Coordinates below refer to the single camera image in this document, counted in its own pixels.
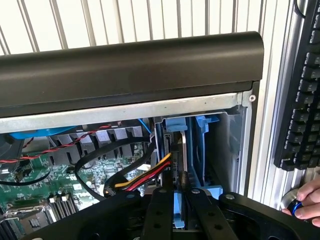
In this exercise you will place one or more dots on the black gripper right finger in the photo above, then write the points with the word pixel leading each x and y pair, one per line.
pixel 212 220

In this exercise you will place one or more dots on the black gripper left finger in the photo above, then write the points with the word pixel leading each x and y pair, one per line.
pixel 160 215

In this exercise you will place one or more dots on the blue disk caddy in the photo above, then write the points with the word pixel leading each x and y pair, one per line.
pixel 176 124

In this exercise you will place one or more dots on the person's bare hand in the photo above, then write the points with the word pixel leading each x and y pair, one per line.
pixel 311 195

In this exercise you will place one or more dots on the green motherboard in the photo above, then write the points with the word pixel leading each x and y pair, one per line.
pixel 112 170

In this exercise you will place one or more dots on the grey finned heat sink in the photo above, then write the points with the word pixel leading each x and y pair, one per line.
pixel 117 135

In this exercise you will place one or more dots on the black RAM slot white clip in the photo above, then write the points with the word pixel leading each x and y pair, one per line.
pixel 68 205
pixel 55 208

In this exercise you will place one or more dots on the silver case screw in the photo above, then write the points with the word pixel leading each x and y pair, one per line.
pixel 252 97

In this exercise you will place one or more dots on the silver CPU socket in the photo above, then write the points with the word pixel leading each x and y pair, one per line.
pixel 30 220

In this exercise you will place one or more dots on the black keyboard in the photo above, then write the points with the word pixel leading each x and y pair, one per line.
pixel 305 112

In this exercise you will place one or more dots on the blue cooling fan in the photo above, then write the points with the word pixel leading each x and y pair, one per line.
pixel 37 132

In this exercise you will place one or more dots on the black open PC case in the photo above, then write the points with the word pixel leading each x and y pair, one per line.
pixel 125 67

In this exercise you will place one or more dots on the blue empty disk bracket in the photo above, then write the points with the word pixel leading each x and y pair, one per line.
pixel 201 150

